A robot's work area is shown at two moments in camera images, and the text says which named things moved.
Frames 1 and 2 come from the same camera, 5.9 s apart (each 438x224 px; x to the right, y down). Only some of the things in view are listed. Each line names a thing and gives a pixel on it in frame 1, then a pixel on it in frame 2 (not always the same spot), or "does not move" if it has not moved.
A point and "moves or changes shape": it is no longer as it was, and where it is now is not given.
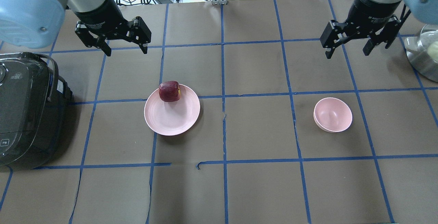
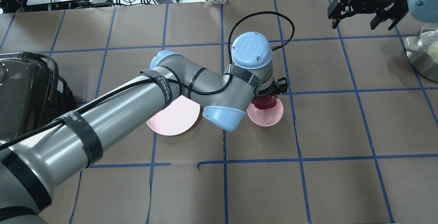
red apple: [169, 91] moves or changes shape
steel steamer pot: [416, 47] does not move
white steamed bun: [432, 51] does not move
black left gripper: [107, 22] → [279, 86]
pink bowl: [332, 115] → [266, 118]
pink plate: [170, 118] does not move
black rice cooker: [34, 97] does not move
